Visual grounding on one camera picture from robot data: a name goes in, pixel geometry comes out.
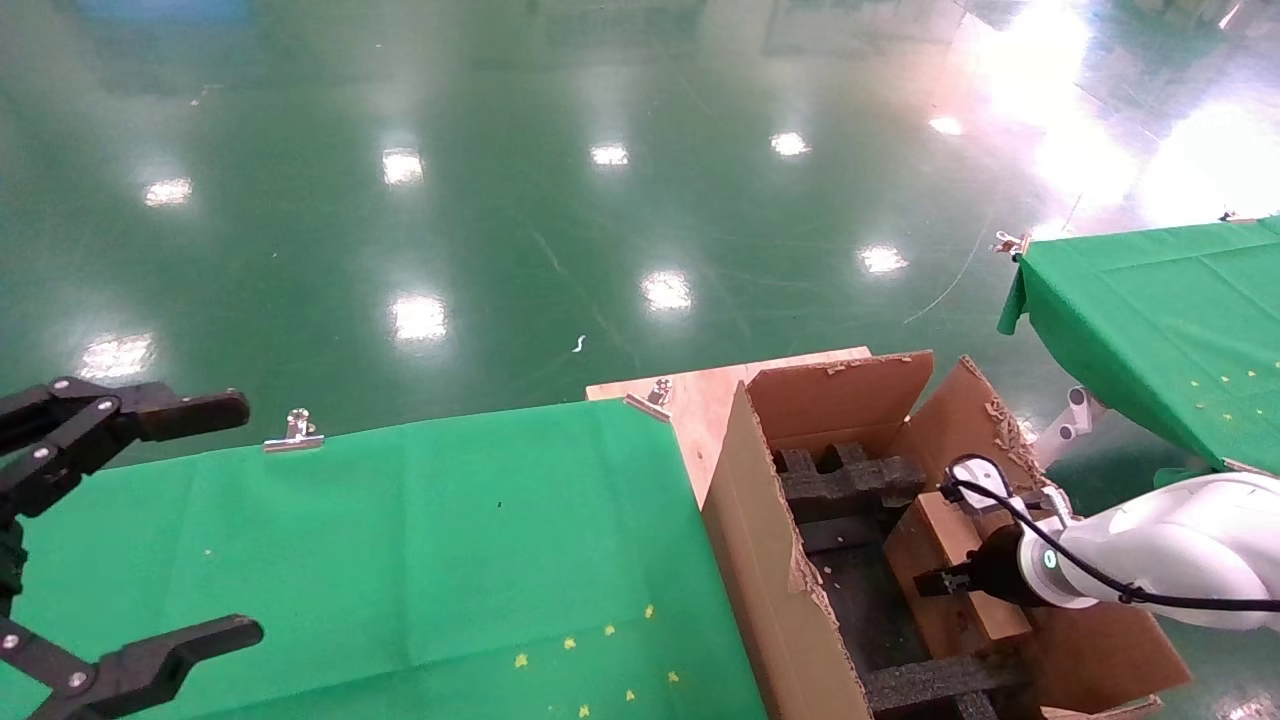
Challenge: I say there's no grey metal table leg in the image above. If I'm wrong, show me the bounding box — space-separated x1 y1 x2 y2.
1030 385 1109 471

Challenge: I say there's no large green tablecloth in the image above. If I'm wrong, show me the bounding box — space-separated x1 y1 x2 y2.
0 397 766 720

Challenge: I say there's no small brown cardboard box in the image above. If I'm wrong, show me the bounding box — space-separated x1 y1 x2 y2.
883 490 1036 661

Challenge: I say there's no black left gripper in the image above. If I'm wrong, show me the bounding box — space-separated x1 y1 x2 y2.
0 378 266 720

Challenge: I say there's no black camera cable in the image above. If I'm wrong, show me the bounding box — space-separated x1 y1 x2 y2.
940 480 1280 613

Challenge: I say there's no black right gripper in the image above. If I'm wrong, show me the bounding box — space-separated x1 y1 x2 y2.
915 525 1027 607

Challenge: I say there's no green tablecloth with fold creases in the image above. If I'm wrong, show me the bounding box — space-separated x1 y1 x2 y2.
997 215 1280 491

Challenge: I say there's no large open brown carton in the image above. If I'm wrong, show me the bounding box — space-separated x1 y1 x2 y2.
700 350 1193 720

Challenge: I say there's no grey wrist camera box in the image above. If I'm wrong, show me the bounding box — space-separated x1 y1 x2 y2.
945 455 1013 516

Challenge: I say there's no silver camera mount bracket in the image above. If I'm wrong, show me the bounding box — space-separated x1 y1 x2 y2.
1008 485 1076 528

